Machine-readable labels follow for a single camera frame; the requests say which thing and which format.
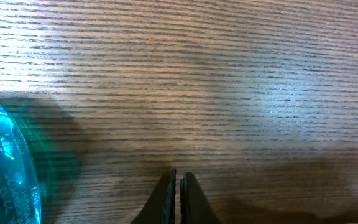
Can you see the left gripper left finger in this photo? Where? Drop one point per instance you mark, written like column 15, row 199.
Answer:
column 160, row 206

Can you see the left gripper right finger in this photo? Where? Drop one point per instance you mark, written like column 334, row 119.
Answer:
column 194, row 205

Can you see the blue mouthwash bottle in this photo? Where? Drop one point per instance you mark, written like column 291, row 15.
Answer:
column 19, row 186

